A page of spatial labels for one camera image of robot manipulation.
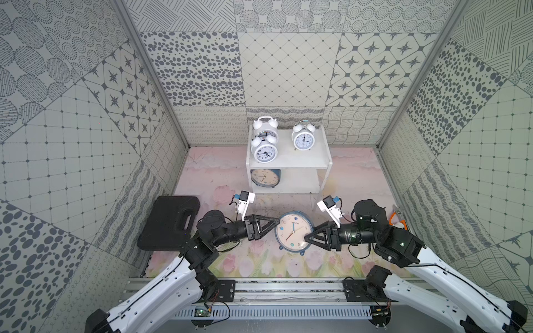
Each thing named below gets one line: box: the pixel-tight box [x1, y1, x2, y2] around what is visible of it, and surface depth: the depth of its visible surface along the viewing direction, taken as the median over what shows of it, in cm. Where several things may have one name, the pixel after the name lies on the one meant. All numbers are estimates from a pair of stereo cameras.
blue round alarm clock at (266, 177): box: [250, 168, 282, 189], surface depth 81 cm
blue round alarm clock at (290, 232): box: [274, 210, 315, 256], surface depth 64 cm
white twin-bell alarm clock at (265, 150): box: [251, 133, 279, 164], surface depth 67 cm
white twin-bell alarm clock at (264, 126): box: [252, 116, 279, 139], surface depth 71 cm
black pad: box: [137, 195, 201, 252], surface depth 87 cm
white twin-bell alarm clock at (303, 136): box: [291, 120, 316, 152], surface depth 71 cm
